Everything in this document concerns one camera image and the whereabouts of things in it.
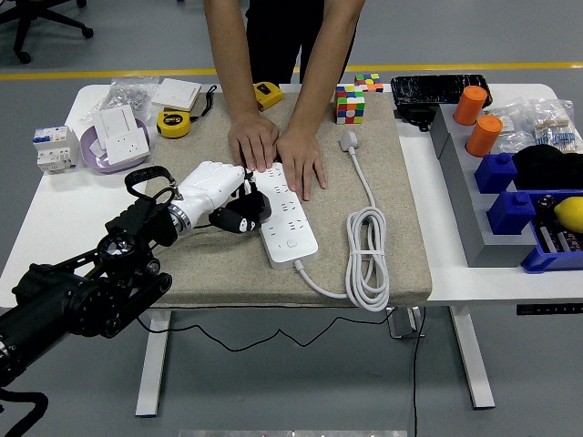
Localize person's right hand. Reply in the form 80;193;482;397
227;111;281;173

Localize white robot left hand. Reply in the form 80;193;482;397
175;159;264;235

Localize person's left hand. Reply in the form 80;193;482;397
274;122;328;202

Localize black plug with cord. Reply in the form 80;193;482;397
226;190;273;224

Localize white power strip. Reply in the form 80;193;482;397
252;163;320;270

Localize boxy yellow tape measure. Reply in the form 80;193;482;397
253;80;284;113

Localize large puzzle cube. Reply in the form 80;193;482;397
334;85;367;126

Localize round yellow tape measure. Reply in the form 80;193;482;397
156;85;219;139

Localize grey-brown fabric mat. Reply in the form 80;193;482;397
128;89;433;310

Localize small puzzle cube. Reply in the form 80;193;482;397
353;72;384;95

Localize person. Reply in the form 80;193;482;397
245;0;354;86

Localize purple bowl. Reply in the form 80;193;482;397
79;118;152;175

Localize black adapter box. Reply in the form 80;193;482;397
394;104;436;134

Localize clear bag of screws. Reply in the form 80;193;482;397
80;76;160;124

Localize black plastic tray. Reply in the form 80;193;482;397
390;74;495;110

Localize white circuit breaker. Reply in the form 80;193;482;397
31;126;79;174

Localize grey stepped block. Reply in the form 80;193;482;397
430;103;541;269

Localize orange cylinder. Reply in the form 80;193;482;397
453;85;489;127
465;114;504;158

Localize white table leg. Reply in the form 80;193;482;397
448;305;496;410
135;310;173;418

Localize blue block with knob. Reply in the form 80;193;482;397
486;189;537;236
474;152;519;195

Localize clear bag of white parts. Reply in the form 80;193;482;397
485;100;534;155

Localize black office chair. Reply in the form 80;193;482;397
0;0;96;65

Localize black cloth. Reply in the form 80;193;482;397
512;144;583;192

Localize clear bag of resistors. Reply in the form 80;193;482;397
530;97;578;154

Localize blue plastic bin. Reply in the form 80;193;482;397
520;189;583;274

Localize dark cylinder parts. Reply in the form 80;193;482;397
537;217;583;254

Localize yellow lemon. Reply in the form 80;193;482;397
553;196;583;234

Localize black desk controller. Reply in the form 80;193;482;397
516;303;583;316

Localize white power cord with plug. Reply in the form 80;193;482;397
293;130;392;313

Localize white wall socket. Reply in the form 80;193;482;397
105;127;151;166

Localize white switch panel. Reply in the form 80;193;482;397
149;77;203;113

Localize white wall switch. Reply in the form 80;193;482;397
93;105;140;147

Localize metal bracket under table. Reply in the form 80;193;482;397
385;306;427;340

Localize thin black hanging cable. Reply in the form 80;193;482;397
135;307;427;437

